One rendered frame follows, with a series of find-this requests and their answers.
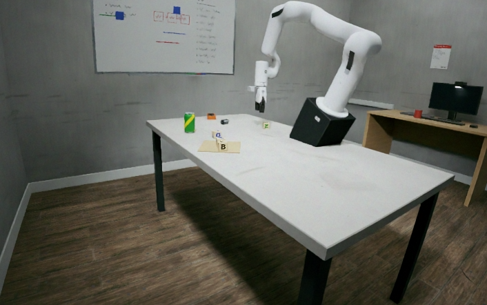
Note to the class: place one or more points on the green drink can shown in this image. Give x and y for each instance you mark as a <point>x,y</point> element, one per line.
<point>189,122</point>

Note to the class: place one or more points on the tan square mat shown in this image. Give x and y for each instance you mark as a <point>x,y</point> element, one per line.
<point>210,146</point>

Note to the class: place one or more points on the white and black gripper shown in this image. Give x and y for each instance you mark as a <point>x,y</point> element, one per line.
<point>260,98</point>

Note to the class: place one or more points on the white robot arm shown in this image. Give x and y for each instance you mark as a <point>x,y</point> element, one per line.
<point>358,46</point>

